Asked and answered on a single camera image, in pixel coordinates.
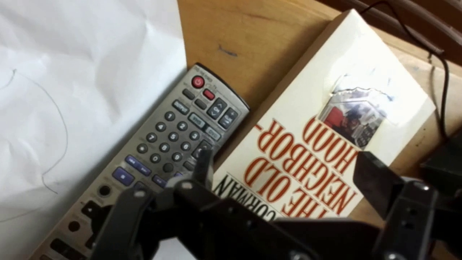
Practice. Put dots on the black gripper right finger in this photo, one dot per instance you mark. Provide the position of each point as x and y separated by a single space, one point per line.
409 216

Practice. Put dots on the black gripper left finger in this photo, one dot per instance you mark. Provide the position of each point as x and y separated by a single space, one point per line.
192 221

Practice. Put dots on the white paperback book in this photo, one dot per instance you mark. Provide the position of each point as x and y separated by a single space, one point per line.
312 95

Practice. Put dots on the grey remote control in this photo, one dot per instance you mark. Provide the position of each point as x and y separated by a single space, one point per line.
168 138

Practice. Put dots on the white paper sheet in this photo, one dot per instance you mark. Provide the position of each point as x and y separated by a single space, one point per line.
87 72

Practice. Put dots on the wooden roll-top desk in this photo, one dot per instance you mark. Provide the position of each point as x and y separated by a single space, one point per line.
240 43

